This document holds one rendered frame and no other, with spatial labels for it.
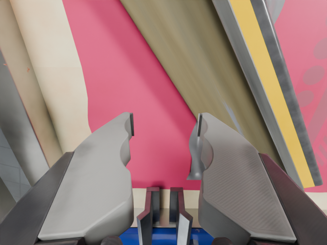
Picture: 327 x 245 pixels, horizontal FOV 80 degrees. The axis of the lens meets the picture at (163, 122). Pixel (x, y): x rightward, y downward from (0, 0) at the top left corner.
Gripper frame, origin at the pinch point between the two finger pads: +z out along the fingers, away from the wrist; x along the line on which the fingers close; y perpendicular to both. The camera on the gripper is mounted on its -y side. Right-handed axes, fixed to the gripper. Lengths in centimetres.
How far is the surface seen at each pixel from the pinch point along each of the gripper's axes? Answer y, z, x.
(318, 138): 9.7, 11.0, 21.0
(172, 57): -1.8, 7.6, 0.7
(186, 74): -0.3, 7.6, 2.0
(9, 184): 133, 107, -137
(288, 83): 0.4, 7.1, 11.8
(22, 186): 135, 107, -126
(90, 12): -5.3, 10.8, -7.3
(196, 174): 16.6, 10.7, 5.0
